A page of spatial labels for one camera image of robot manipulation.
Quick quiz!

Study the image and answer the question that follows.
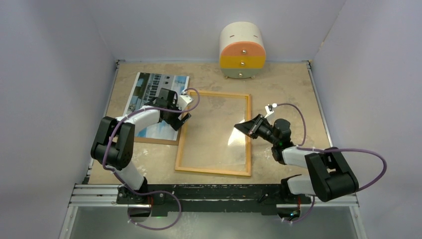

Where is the round pastel drawer cabinet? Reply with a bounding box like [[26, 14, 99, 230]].
[[219, 21, 266, 79]]

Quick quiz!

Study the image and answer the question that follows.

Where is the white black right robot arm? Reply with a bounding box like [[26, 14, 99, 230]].
[[234, 115, 359, 203]]

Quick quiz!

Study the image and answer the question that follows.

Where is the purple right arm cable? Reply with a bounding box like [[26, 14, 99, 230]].
[[272, 103, 388, 225]]

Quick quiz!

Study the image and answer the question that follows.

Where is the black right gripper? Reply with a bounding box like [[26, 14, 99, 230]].
[[234, 114, 278, 145]]

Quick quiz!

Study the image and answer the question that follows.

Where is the yellow wooden picture frame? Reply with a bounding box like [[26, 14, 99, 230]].
[[174, 90, 252, 177]]

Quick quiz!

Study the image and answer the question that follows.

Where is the clear plastic sheet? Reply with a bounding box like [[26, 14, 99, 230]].
[[181, 94, 248, 171]]

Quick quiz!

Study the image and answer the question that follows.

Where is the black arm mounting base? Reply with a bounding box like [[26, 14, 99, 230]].
[[116, 184, 312, 217]]

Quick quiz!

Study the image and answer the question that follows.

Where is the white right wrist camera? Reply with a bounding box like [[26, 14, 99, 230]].
[[265, 103, 278, 120]]

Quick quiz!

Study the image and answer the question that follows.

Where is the building and sky photo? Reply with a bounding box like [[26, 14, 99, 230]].
[[123, 72, 190, 144]]

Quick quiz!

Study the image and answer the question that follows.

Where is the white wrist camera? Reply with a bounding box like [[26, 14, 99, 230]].
[[265, 103, 278, 120], [177, 95, 194, 111]]

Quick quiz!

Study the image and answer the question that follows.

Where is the brown backing board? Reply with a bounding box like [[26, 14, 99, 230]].
[[133, 96, 187, 146]]

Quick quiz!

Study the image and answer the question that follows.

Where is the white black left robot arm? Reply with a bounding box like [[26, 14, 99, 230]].
[[90, 88, 200, 204]]

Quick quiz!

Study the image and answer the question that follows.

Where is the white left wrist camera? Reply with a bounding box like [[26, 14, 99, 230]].
[[177, 95, 194, 111]]

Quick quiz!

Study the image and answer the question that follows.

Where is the aluminium rail frame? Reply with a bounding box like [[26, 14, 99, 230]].
[[60, 61, 366, 239]]

